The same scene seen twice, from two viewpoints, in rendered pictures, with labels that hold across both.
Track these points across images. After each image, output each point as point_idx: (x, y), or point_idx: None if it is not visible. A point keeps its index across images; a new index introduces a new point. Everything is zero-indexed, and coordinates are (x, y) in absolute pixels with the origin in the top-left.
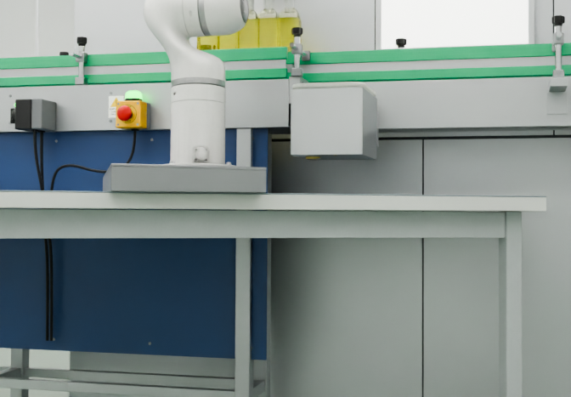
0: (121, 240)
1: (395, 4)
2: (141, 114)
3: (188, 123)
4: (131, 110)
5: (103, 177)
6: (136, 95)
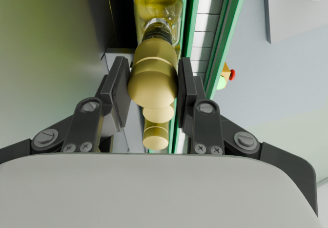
0: None
1: None
2: (226, 66)
3: None
4: (234, 71)
5: (276, 42)
6: (224, 79)
